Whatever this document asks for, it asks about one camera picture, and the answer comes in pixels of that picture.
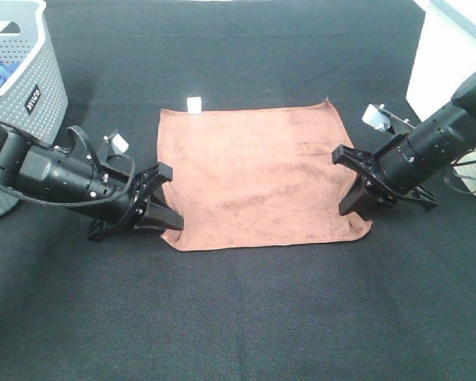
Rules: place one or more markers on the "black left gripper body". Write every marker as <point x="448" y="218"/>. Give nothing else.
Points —
<point x="123" y="213"/>

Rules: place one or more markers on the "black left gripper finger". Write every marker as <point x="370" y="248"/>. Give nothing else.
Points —
<point x="159" y="217"/>

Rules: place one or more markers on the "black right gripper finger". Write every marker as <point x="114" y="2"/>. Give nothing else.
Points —
<point x="359" y="197"/>

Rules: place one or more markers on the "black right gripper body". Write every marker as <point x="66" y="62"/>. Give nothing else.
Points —
<point x="390" y="176"/>

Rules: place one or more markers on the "brown microfibre towel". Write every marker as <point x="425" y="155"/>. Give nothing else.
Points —
<point x="253" y="178"/>

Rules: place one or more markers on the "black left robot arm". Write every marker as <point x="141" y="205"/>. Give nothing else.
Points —
<point x="104" y="185"/>

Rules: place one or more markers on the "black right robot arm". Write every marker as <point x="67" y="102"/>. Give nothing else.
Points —
<point x="445" y="137"/>

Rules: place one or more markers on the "white towel label tag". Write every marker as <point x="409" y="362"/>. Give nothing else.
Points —
<point x="194" y="105"/>

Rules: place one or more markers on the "grey perforated laundry basket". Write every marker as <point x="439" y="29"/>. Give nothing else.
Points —
<point x="33" y="98"/>

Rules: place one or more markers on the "white plastic basket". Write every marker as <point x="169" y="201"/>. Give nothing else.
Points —
<point x="445" y="55"/>

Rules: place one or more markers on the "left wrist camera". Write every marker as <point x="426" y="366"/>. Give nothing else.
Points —
<point x="117" y="143"/>

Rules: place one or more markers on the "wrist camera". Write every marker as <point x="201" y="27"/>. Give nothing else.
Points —
<point x="117" y="143"/>
<point x="381" y="119"/>

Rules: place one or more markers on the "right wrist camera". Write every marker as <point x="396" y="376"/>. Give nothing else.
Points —
<point x="381" y="119"/>

